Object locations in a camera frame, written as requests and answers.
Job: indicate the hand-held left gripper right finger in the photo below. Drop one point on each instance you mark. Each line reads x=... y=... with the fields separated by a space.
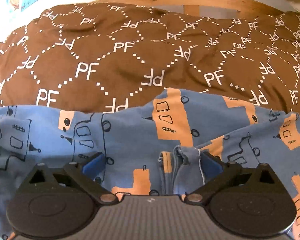
x=212 y=166

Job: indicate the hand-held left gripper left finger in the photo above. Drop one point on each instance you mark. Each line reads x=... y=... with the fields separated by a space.
x=93 y=166

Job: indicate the blue printed pants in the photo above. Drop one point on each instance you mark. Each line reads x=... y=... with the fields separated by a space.
x=130 y=140

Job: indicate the brown printed blanket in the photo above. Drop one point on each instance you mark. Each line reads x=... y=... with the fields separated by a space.
x=140 y=55

